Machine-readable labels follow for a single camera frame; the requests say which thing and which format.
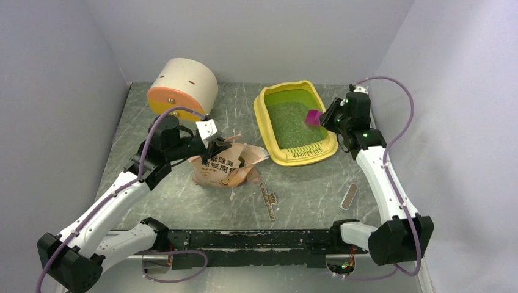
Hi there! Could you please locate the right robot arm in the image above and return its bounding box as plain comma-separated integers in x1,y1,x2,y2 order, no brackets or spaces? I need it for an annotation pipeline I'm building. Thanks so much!
319,92,434,266

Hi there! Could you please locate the yellow green litter box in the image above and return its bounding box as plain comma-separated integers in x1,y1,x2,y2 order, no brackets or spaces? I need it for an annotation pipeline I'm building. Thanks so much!
254,80,338,167

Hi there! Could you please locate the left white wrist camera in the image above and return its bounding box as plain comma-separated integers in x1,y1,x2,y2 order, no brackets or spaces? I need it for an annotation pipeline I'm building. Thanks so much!
195,119,221,143

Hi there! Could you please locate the white orange cylindrical bin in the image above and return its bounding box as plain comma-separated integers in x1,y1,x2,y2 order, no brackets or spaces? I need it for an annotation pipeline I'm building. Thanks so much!
147,58,219,115

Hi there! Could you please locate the small white grey clip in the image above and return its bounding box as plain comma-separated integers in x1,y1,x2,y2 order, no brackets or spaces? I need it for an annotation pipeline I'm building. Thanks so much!
340,184,359,211

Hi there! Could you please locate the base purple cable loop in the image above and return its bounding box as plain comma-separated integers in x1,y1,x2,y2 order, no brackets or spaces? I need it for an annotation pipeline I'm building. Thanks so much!
141,248,209,283

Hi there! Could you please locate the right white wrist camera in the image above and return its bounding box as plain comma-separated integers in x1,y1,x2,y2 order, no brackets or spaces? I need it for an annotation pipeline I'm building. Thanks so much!
349,84,368,95

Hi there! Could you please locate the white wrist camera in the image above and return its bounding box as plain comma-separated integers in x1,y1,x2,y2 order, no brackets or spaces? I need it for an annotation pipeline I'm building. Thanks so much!
349,84,368,95
195,119,221,143

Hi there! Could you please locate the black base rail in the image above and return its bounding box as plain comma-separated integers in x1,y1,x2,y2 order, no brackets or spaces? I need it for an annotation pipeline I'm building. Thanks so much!
140,222,365,270

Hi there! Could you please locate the torn bag top strip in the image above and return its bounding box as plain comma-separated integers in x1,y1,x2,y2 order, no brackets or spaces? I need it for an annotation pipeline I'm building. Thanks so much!
259,182,278,222

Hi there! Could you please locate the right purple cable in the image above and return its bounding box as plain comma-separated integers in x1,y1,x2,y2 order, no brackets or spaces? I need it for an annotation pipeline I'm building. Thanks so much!
332,76,423,281

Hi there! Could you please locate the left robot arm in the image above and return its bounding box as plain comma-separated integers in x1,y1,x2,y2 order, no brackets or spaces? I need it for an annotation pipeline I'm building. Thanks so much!
37,115,231,292

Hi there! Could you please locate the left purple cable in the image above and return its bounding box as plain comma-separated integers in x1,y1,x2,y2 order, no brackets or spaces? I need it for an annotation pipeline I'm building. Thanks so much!
34,106,207,293

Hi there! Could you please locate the magenta plastic scoop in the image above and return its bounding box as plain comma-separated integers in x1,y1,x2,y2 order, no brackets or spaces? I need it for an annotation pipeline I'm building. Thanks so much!
305,109,323,127

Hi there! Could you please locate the pink cat litter bag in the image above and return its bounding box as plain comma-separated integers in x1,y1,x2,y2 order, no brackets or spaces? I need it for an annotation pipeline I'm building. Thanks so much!
188,134,269,187

